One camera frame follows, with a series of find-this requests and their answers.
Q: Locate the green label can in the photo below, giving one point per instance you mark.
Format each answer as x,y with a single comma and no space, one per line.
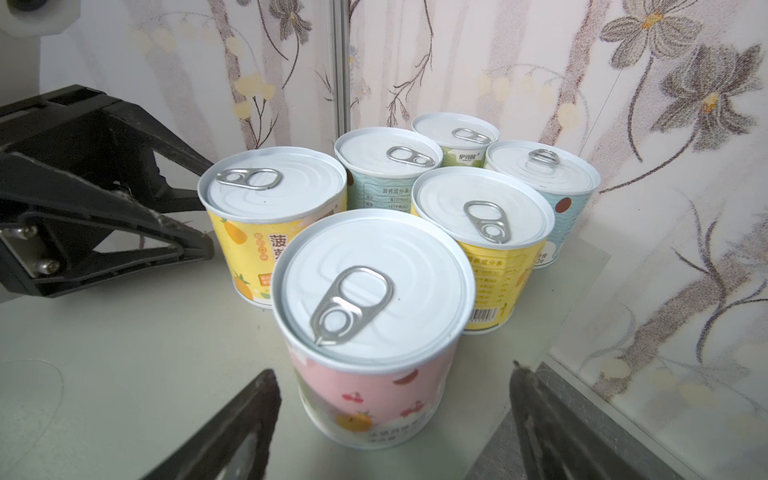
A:
464,139

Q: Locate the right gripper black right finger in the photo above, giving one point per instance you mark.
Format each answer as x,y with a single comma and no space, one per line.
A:
554,442

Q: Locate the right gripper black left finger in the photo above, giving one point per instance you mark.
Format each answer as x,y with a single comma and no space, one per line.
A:
235,443

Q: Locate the teal brown label can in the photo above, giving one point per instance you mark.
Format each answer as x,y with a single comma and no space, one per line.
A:
565,180

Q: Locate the pink can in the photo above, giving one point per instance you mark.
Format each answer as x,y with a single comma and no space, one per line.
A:
372,304

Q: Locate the grey metal counter cabinet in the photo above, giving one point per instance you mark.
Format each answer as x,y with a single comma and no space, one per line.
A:
106,383

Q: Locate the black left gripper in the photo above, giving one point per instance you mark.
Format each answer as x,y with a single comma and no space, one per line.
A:
65,226

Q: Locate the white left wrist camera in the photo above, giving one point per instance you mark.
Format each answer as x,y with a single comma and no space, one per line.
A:
38,18

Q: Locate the yellow label can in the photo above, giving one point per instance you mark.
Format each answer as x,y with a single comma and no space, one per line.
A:
500,223

